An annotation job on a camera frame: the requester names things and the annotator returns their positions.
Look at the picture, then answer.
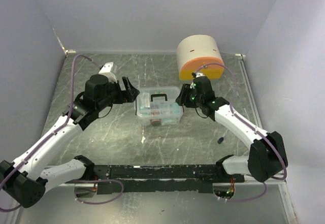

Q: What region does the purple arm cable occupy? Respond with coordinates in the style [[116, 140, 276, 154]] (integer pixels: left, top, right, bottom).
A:
[[0, 54, 102, 212], [195, 63, 289, 180]]

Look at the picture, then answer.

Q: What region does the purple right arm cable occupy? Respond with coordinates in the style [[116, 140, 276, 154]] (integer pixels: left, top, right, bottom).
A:
[[195, 63, 289, 180]]

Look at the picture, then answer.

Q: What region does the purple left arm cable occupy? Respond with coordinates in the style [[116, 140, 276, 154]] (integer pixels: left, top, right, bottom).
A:
[[0, 54, 102, 212]]

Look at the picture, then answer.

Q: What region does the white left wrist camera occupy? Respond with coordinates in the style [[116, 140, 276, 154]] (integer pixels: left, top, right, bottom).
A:
[[99, 62, 118, 83]]

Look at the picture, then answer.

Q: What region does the aluminium frame rail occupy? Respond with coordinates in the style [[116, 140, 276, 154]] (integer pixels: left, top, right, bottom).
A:
[[236, 53, 286, 184]]

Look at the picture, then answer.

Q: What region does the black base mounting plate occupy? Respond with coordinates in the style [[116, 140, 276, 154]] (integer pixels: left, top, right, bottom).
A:
[[93, 164, 245, 194]]

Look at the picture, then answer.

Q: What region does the clear plastic storage box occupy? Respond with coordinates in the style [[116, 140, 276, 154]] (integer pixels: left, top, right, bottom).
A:
[[134, 86, 184, 128]]

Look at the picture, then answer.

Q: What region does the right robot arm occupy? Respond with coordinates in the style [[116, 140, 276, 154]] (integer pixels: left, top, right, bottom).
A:
[[175, 76, 288, 182]]

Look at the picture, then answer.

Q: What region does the clear packet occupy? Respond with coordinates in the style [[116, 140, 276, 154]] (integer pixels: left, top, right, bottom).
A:
[[140, 92, 150, 109]]

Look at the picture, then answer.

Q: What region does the clear compartment tray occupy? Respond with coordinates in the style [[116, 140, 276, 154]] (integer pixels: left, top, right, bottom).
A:
[[136, 92, 183, 117]]

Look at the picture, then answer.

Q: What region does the round drawer cabinet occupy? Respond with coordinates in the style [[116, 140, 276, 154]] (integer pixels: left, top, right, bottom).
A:
[[176, 35, 224, 80]]

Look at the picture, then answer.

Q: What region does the amber bottle orange label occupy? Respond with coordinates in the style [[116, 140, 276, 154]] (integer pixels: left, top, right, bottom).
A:
[[150, 118, 162, 126]]

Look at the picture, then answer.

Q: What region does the small dark blue cap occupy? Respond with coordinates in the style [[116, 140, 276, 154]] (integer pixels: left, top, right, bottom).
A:
[[217, 137, 224, 144]]

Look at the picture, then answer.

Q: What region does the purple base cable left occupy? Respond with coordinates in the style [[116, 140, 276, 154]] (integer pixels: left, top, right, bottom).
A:
[[74, 179, 125, 205]]

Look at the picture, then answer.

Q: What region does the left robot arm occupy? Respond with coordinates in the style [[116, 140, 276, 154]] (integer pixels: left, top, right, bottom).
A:
[[1, 74, 140, 208]]

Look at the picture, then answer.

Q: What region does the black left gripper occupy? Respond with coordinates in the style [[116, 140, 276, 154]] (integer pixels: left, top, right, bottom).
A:
[[97, 76, 140, 111]]

